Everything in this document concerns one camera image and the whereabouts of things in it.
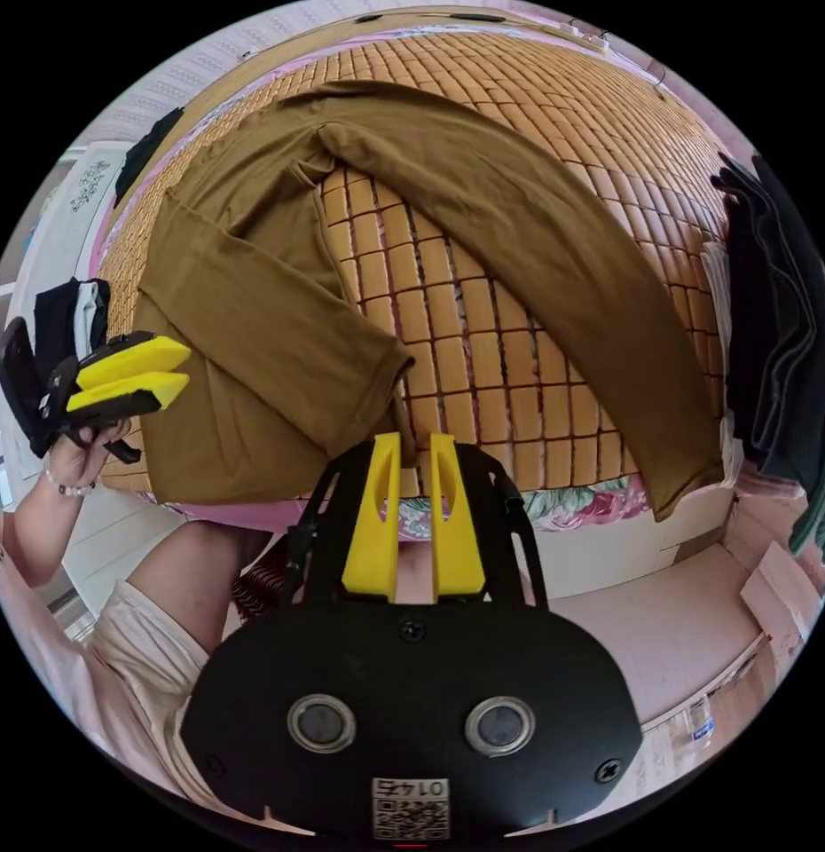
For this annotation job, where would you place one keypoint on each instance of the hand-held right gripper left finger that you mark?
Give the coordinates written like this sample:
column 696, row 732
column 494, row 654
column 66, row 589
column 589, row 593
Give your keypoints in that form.
column 374, row 526

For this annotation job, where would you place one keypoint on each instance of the pink cardboard piece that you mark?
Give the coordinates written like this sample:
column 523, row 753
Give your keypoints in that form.
column 782, row 592

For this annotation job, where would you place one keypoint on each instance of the black garment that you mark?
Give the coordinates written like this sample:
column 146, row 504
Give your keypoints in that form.
column 146, row 153

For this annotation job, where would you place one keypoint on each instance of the clear plastic bottle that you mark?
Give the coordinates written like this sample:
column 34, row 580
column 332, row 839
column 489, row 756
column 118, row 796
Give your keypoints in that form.
column 699, row 722

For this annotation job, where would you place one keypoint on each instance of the person's left forearm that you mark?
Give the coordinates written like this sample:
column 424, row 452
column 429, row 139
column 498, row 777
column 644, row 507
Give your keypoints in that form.
column 43, row 532

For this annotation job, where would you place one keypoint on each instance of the pile of clothes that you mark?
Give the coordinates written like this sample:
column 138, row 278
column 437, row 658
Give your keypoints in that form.
column 60, row 319
column 772, row 333

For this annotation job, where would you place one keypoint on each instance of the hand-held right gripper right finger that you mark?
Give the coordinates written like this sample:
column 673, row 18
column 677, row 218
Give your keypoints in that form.
column 454, row 532

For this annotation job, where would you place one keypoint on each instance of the brown long-sleeve shirt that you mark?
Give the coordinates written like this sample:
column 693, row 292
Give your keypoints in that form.
column 253, row 333

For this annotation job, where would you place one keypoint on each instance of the person's left hand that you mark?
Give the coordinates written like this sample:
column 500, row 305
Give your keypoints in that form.
column 76, row 462

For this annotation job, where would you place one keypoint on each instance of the bed with woven mat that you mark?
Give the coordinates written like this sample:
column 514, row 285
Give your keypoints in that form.
column 452, row 333

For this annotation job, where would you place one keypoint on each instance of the person's body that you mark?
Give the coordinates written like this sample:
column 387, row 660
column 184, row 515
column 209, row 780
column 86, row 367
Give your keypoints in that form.
column 153, row 665

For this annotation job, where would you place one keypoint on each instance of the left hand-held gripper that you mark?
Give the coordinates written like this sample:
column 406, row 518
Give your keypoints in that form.
column 21, row 386

